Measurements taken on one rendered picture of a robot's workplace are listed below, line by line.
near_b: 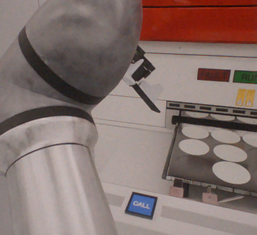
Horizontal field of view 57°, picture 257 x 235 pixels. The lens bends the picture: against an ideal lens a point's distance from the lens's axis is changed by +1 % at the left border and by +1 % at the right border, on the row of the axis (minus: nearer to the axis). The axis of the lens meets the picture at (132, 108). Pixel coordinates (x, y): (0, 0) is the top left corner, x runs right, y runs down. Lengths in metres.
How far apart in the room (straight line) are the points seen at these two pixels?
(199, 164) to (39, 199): 0.59
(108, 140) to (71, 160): 0.95
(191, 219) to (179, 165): 0.25
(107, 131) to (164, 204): 0.69
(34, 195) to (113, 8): 0.18
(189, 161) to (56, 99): 0.57
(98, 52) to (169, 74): 0.76
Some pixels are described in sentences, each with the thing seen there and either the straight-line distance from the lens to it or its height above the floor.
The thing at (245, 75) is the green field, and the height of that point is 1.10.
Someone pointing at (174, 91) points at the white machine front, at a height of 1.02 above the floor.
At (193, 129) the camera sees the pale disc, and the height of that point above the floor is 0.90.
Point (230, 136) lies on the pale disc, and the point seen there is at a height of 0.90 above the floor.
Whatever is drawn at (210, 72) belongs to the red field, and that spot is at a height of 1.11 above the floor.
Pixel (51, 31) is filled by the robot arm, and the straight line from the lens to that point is 0.23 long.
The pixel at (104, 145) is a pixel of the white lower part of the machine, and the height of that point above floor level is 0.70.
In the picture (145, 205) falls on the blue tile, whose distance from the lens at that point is 0.51.
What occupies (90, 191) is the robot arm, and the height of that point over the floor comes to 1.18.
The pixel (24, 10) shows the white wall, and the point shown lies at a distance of 3.13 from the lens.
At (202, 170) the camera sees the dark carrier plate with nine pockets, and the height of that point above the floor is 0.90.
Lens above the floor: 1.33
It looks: 23 degrees down
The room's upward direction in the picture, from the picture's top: straight up
